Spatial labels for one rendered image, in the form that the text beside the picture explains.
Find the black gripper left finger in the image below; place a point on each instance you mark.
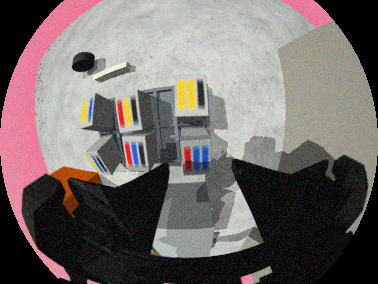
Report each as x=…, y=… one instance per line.
x=135, y=206

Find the beige flat panel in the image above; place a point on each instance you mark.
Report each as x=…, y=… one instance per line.
x=330, y=111

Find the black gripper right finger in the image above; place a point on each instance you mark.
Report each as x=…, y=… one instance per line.
x=272, y=195

